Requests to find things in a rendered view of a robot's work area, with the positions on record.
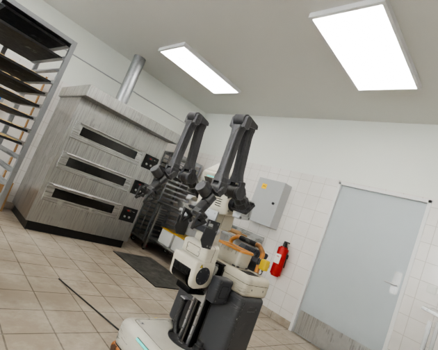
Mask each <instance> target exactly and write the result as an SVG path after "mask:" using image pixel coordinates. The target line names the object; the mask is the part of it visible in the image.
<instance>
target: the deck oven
mask: <svg viewBox="0 0 438 350"><path fill-rule="evenodd" d="M58 96H59V97H60V100H59V102H58V104H57V106H56V109H55V111H54V113H53V115H52V116H51V119H50V121H49V123H48V125H47V128H46V130H45V132H44V134H43V136H42V139H41V141H40V143H39V145H38V147H37V149H36V151H35V153H34V155H33V158H32V160H31V162H30V164H29V167H28V169H27V170H26V173H25V175H24V177H23V179H22V182H21V183H20V185H19V188H18V190H17V192H16V194H15V197H14V199H13V201H12V202H13V203H14V207H13V210H12V212H13V213H14V215H15V216H16V218H17V219H18V220H19V222H20V224H21V225H22V226H23V227H24V228H25V229H28V230H32V231H39V232H43V233H49V234H53V235H59V236H63V237H67V238H74V239H78V240H85V241H89V242H95V243H99V244H105V245H109V246H113V247H119V248H121V247H122V244H123V242H124V241H125V242H127V241H128V239H129V236H130V234H131V231H132V229H133V226H134V224H135V222H136V219H137V217H138V214H139V212H140V209H141V207H142V205H143V201H144V199H145V197H146V195H143V196H141V197H138V198H137V199H136V198H135V195H136V193H137V191H138V188H139V186H140V185H141V186H143V187H144V188H145V189H146V190H147V187H145V186H144V184H145V183H146V184H148V185H150V184H151V183H152V181H153V178H154V176H153V174H152V173H151V172H150V169H151V168H152V167H153V166H155V165H157V164H158V165H159V164H160V161H161V159H162V157H163V154H164V152H165V149H166V147H167V145H168V143H170V144H177V143H178V141H179V138H180V137H181V136H180V135H179V134H177V133H175V132H174V131H171V130H170V129H168V128H166V127H165V126H163V125H161V124H160V123H158V122H156V121H154V120H153V119H151V118H149V117H147V116H146V115H144V114H142V113H141V112H138V111H137V110H135V109H133V108H132V107H130V106H128V105H127V104H125V103H122V102H121V101H119V100H117V99H116V98H114V97H112V96H111V95H109V94H107V93H105V92H103V91H102V90H100V89H98V88H97V87H95V86H94V85H78V86H69V87H62V89H61V91H60V94H59V95H58Z"/></svg>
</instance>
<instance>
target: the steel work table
mask: <svg viewBox="0 0 438 350"><path fill-rule="evenodd" d="M158 203H159V204H160V205H159V207H158V210H157V211H156V214H155V217H154V220H153V222H152V225H151V226H150V229H149V232H148V234H147V237H146V239H145V241H144V244H143V247H142V249H145V247H146V245H147V242H148V239H151V240H152V241H154V242H155V243H157V244H159V245H160V246H162V247H163V248H164V249H166V250H168V251H169V255H171V254H172V253H173V254H174V251H173V250H172V249H171V248H168V247H166V246H165V245H164V244H162V243H160V242H159V241H158V239H155V238H152V237H150V235H151V233H152V230H153V228H154V225H155V223H156V220H157V217H158V216H159V213H160V211H161V208H162V206H165V207H167V208H169V209H171V210H174V211H176V212H178V213H180V210H179V208H177V207H174V206H171V205H168V204H166V203H163V202H160V201H159V202H158ZM232 228H234V229H236V230H238V231H241V233H242V234H244V235H247V236H248V238H250V239H251V240H254V241H255V242H258V243H259V244H262V243H263V239H264V237H261V236H260V235H257V234H254V233H252V232H249V231H247V230H245V229H243V228H240V227H237V226H235V225H232ZM221 233H224V234H225V235H228V236H229V238H228V241H229V239H230V237H232V236H234V235H235V234H234V233H231V232H229V231H221Z"/></svg>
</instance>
